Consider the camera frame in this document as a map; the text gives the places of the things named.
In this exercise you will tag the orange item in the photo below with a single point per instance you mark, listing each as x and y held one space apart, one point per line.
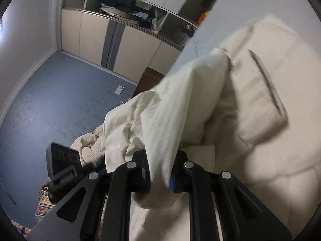
203 18

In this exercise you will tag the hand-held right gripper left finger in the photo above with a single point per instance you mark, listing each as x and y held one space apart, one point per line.
140 175

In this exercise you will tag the cream knitted blanket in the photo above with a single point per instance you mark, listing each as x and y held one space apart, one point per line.
87 143

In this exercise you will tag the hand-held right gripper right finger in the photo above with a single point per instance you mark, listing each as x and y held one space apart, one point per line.
179 180

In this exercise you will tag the beige sliding door wardrobe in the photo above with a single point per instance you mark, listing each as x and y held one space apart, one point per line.
92 37

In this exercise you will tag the pile of dark clothes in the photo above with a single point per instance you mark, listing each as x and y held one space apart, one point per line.
117 1

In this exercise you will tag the white hooded jacket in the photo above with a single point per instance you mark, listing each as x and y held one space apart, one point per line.
175 105

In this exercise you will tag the bed with grey sheet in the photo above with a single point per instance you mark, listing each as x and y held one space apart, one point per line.
225 30

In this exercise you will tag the patterned cloth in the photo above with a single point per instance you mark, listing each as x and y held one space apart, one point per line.
22 228

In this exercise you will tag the stack of colourful books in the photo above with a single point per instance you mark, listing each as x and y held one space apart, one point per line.
45 205

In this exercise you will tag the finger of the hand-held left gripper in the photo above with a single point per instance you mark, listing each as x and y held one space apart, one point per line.
91 167

